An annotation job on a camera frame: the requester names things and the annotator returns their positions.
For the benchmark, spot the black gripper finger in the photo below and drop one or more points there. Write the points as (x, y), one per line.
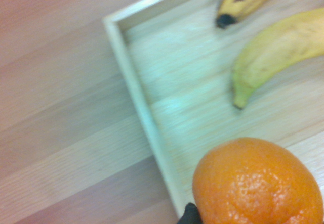
(189, 215)

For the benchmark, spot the orange tangerine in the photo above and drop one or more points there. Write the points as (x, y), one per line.
(255, 183)

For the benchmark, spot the light wooden tray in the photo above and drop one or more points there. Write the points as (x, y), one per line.
(192, 82)

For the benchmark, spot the yellow banana with green tip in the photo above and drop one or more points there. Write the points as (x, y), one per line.
(273, 52)

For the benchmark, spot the brown-spotted ripe banana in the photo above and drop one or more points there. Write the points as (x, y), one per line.
(245, 0)

